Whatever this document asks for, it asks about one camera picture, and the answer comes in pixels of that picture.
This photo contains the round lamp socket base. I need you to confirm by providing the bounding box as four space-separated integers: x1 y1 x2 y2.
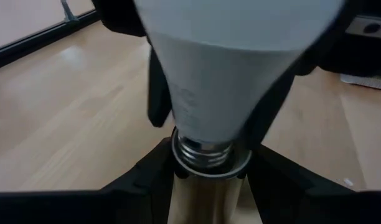
166 126 253 224

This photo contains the white lightbulb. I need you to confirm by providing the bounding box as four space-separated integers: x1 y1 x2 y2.
132 0 346 170

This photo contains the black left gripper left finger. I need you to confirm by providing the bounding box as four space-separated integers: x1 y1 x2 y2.
0 138 175 224

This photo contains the small silver frame plate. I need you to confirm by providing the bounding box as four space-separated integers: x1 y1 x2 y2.
339 73 381 92

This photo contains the black aluminium frame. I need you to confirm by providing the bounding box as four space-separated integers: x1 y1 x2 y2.
0 8 101 72

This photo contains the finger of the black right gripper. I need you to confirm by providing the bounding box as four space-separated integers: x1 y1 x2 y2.
90 0 175 129
239 0 360 151

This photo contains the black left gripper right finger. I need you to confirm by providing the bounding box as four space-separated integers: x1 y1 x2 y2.
245 144 381 224

